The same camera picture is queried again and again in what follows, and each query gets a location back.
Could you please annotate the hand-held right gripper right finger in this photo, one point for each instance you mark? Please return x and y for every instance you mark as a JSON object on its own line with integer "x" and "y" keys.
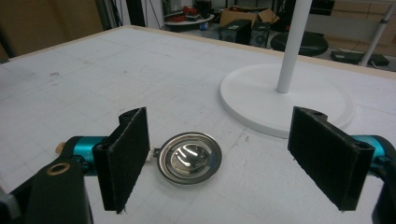
{"x": 327, "y": 155}

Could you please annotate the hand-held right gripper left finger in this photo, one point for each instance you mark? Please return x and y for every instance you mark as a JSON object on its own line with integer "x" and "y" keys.
{"x": 124, "y": 158}

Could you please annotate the shiny metal bowl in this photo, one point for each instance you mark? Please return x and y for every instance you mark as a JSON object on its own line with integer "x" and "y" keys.
{"x": 189, "y": 158}

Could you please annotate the white round-base stand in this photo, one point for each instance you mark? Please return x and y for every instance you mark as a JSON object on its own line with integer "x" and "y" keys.
{"x": 288, "y": 93}

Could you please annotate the black flat device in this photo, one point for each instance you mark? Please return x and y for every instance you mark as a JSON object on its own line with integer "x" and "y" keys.
{"x": 358, "y": 58}

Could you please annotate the black round stool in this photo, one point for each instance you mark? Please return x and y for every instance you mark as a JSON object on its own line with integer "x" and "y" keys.
{"x": 306, "y": 43}

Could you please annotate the white slanted pole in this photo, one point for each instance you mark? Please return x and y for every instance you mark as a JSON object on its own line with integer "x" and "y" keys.
{"x": 376, "y": 34}

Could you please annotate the black speaker box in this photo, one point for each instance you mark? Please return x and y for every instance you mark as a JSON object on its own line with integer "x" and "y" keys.
{"x": 235, "y": 31}
{"x": 261, "y": 34}

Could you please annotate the round white side table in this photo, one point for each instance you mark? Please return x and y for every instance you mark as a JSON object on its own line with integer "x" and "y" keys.
{"x": 186, "y": 21}

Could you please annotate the open cardboard box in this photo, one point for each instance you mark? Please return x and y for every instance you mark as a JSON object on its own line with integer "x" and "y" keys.
{"x": 247, "y": 15}

